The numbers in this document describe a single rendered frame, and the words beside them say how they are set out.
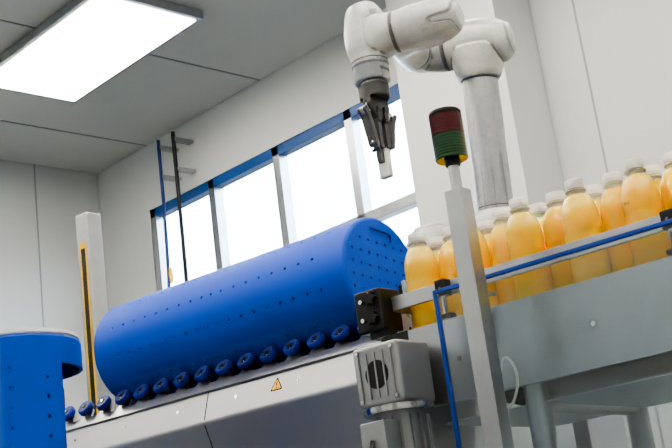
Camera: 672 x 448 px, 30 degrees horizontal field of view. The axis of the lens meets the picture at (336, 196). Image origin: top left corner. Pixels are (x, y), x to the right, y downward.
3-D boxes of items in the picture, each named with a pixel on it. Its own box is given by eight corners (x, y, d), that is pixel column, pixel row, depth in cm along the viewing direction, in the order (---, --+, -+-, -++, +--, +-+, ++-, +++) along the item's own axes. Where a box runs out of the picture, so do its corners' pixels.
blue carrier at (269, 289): (173, 413, 347) (171, 314, 358) (425, 344, 296) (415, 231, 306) (92, 400, 327) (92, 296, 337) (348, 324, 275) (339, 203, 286)
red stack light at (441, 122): (444, 143, 244) (441, 125, 245) (471, 133, 240) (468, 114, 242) (425, 137, 239) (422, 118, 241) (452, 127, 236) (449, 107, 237)
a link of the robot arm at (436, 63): (390, 32, 353) (436, 23, 349) (405, 37, 370) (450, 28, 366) (397, 78, 353) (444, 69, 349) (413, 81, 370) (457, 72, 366)
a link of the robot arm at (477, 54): (478, 295, 351) (556, 284, 344) (465, 290, 336) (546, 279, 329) (446, 34, 366) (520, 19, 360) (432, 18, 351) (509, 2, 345)
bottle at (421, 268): (446, 330, 266) (433, 246, 272) (448, 323, 260) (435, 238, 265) (413, 334, 266) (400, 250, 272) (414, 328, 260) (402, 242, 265)
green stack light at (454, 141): (448, 168, 243) (444, 144, 244) (475, 158, 239) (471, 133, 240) (428, 162, 238) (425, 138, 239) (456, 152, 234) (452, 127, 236)
